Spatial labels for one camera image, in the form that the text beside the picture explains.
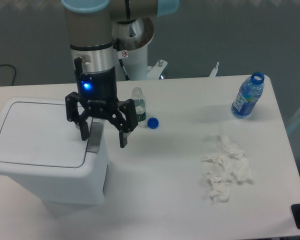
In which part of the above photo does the black pedestal cable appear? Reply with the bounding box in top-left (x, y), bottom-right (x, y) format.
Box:
top-left (116, 38), bottom-right (132, 81)

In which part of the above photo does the clear green-label bottle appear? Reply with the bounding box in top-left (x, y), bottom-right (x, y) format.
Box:
top-left (131, 87), bottom-right (147, 127)

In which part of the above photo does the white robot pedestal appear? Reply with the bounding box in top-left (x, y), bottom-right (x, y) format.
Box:
top-left (113, 39), bottom-right (221, 82)

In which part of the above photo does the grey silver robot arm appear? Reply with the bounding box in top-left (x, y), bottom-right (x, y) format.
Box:
top-left (62, 0), bottom-right (180, 148)

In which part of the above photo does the black floor cable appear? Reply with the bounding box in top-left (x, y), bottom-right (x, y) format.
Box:
top-left (0, 64), bottom-right (17, 87)

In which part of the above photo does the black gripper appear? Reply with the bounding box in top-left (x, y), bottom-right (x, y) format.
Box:
top-left (65, 57), bottom-right (138, 148)

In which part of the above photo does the white trash can lid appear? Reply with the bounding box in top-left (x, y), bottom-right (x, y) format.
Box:
top-left (0, 98), bottom-right (87, 168)

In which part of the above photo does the blue bottle cap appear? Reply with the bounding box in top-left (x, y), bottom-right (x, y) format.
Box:
top-left (147, 117), bottom-right (159, 129)

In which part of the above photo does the white trash can body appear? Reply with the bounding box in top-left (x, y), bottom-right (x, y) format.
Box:
top-left (0, 97), bottom-right (110, 205)

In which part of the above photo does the crumpled white tissue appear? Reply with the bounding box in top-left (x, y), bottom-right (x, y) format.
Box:
top-left (201, 134), bottom-right (254, 204)

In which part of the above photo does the blue drink bottle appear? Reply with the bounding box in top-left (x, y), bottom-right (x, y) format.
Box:
top-left (231, 71), bottom-right (265, 119)

